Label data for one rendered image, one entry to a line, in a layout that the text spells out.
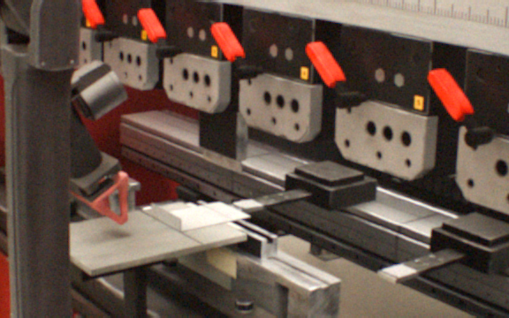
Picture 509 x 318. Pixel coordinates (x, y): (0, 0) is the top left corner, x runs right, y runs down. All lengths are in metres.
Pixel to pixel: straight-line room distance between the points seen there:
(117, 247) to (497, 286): 0.56
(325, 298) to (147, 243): 0.27
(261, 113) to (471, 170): 0.37
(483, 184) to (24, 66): 0.50
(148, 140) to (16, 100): 1.29
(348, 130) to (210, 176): 0.80
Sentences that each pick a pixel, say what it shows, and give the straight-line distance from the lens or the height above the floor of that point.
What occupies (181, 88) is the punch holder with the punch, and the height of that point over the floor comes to 1.20.
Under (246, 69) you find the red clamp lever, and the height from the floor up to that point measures 1.26.
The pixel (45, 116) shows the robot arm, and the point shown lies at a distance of 0.82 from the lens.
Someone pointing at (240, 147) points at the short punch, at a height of 1.12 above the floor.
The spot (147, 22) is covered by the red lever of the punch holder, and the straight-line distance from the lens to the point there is 1.44.
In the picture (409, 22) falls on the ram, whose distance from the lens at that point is 1.06.
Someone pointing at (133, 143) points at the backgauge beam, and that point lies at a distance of 2.16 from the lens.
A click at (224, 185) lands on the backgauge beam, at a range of 1.87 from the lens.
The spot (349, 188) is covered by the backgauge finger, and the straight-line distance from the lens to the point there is 1.57.
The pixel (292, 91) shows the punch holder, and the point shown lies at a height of 1.24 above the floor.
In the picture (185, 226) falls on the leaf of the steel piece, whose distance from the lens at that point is 1.41.
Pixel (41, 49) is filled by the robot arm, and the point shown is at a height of 1.36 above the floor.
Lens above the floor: 1.48
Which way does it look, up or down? 16 degrees down
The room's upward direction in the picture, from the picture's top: 2 degrees clockwise
